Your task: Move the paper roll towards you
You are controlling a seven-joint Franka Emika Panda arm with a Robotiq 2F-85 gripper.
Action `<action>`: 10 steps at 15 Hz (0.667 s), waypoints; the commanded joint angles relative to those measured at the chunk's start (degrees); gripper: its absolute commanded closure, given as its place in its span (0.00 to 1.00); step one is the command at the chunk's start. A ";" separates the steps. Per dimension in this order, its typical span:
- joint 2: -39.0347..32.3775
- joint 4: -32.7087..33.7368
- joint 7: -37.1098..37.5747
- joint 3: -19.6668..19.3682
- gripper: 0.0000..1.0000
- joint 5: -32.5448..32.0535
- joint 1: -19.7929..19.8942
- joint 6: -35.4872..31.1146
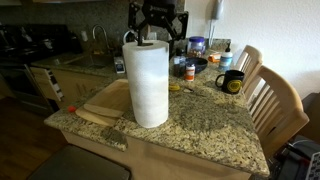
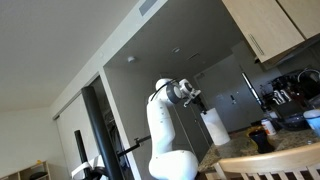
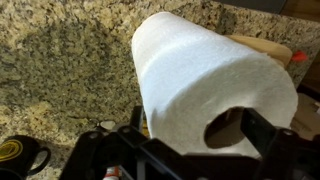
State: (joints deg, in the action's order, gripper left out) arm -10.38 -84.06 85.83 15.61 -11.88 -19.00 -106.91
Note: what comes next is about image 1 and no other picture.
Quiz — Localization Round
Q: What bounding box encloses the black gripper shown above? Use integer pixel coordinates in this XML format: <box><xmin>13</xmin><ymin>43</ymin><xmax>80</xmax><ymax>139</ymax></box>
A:
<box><xmin>128</xmin><ymin>0</ymin><xmax>189</xmax><ymax>60</ymax></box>

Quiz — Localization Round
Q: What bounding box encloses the white paper towel roll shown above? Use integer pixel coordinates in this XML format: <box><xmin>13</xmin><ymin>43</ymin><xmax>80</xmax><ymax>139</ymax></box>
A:
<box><xmin>121</xmin><ymin>39</ymin><xmax>170</xmax><ymax>129</ymax></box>

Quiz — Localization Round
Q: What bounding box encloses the clear jar blue lid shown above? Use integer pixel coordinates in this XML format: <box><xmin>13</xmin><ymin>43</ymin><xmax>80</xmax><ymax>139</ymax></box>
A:
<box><xmin>186</xmin><ymin>35</ymin><xmax>207</xmax><ymax>58</ymax></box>

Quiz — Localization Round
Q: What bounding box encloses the dark glass spice bottle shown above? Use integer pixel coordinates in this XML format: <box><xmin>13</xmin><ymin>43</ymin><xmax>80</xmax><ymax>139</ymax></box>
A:
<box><xmin>172</xmin><ymin>48</ymin><xmax>187</xmax><ymax>79</ymax></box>

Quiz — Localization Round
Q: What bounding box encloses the chrome kitchen faucet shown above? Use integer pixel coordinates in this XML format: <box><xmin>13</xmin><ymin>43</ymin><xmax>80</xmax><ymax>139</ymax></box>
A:
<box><xmin>91</xmin><ymin>24</ymin><xmax>112</xmax><ymax>55</ymax></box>

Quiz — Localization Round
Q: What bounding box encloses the small white blue box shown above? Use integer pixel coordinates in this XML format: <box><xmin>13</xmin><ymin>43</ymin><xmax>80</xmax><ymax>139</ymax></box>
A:
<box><xmin>113</xmin><ymin>55</ymin><xmax>126</xmax><ymax>75</ymax></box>

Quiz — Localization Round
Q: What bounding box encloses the black bowl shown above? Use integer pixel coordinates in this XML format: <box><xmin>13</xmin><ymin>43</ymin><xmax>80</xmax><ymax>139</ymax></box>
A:
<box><xmin>185</xmin><ymin>56</ymin><xmax>209</xmax><ymax>74</ymax></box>

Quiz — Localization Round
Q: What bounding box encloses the orange label pill bottle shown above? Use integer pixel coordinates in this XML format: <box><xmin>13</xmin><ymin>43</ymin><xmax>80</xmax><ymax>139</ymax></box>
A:
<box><xmin>184</xmin><ymin>63</ymin><xmax>196</xmax><ymax>82</ymax></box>

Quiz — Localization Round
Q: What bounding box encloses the orange flat packet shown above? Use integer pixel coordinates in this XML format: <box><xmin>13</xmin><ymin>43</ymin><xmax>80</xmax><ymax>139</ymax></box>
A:
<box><xmin>207</xmin><ymin>52</ymin><xmax>222</xmax><ymax>64</ymax></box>

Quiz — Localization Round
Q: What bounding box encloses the small yellow round object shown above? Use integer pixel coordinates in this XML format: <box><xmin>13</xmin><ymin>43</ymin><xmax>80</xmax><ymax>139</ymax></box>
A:
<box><xmin>168</xmin><ymin>83</ymin><xmax>181</xmax><ymax>92</ymax></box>

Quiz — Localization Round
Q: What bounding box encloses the thin dark utensil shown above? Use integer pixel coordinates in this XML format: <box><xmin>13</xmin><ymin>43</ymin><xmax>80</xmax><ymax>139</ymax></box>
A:
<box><xmin>182</xmin><ymin>87</ymin><xmax>208</xmax><ymax>98</ymax></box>

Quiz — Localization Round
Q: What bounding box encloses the steel kitchen sink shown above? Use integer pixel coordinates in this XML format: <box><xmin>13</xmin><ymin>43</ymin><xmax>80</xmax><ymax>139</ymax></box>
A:
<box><xmin>68</xmin><ymin>53</ymin><xmax>115</xmax><ymax>70</ymax></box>

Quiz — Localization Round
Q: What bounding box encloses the pump soap bottle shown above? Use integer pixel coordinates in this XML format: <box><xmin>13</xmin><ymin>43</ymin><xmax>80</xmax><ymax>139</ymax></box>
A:
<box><xmin>218</xmin><ymin>42</ymin><xmax>234</xmax><ymax>72</ymax></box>

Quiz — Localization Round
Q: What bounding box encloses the large wooden cutting board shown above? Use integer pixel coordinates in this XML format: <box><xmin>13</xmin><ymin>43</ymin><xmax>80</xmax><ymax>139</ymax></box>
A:
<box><xmin>83</xmin><ymin>78</ymin><xmax>133</xmax><ymax>119</ymax></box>

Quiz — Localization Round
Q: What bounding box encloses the black mug yellow logo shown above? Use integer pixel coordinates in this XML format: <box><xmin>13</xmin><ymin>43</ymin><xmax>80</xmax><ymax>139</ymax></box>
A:
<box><xmin>214</xmin><ymin>69</ymin><xmax>245</xmax><ymax>95</ymax></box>

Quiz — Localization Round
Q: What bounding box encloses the light wooden slat-back chair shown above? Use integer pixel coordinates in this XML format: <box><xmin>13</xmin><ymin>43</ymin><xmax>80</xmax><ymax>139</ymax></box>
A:
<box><xmin>246</xmin><ymin>65</ymin><xmax>310</xmax><ymax>160</ymax></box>
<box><xmin>233</xmin><ymin>44</ymin><xmax>264</xmax><ymax>98</ymax></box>

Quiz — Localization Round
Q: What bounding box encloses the small wooden cutting board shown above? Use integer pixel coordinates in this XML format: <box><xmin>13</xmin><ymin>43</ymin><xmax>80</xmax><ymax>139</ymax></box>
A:
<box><xmin>74</xmin><ymin>105</ymin><xmax>119</xmax><ymax>127</ymax></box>

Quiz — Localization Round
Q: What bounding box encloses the open beige drawer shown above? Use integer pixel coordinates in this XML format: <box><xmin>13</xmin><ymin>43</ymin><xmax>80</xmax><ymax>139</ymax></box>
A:
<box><xmin>29</xmin><ymin>66</ymin><xmax>65</xmax><ymax>103</ymax></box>

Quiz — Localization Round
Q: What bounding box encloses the black kitchen stove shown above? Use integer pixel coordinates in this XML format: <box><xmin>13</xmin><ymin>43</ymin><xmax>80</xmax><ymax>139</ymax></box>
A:
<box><xmin>0</xmin><ymin>23</ymin><xmax>83</xmax><ymax>116</ymax></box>

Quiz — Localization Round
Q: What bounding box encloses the beige island cabinet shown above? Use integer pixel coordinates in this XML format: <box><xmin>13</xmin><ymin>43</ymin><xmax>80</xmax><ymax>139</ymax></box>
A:
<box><xmin>61</xmin><ymin>130</ymin><xmax>253</xmax><ymax>180</ymax></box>

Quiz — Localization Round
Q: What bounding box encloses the grey trash bin lid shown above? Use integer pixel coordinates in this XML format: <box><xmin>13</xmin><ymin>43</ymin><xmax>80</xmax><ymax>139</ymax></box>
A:
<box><xmin>26</xmin><ymin>144</ymin><xmax>132</xmax><ymax>180</ymax></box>

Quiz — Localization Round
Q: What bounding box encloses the dark brown box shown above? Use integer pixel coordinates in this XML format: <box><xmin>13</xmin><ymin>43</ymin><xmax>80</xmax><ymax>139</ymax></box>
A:
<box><xmin>301</xmin><ymin>92</ymin><xmax>320</xmax><ymax>143</ymax></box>

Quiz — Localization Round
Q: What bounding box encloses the black equipment pile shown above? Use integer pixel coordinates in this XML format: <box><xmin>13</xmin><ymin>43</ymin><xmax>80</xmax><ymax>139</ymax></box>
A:
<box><xmin>269</xmin><ymin>134</ymin><xmax>320</xmax><ymax>180</ymax></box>

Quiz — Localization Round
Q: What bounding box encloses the grey button keypad device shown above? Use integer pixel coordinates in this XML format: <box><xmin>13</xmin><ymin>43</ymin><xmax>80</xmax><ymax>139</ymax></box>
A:
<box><xmin>304</xmin><ymin>151</ymin><xmax>320</xmax><ymax>180</ymax></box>

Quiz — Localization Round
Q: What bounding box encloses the white curved handle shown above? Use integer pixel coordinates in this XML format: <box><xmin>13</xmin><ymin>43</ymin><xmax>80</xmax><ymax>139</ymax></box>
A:
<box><xmin>122</xmin><ymin>29</ymin><xmax>138</xmax><ymax>44</ymax></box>

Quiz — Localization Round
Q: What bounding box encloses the white phone cord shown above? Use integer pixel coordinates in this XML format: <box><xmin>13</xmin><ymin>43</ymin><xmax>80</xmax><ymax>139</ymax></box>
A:
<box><xmin>207</xmin><ymin>18</ymin><xmax>216</xmax><ymax>48</ymax></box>

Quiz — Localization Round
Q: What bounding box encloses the grey wall phone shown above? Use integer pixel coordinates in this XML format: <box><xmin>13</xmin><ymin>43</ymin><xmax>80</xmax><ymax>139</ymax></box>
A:
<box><xmin>211</xmin><ymin>0</ymin><xmax>225</xmax><ymax>20</ymax></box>

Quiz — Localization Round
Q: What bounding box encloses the white wall outlet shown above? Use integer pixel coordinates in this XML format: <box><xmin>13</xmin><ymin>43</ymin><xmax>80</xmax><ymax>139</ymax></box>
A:
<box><xmin>80</xmin><ymin>30</ymin><xmax>89</xmax><ymax>43</ymax></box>

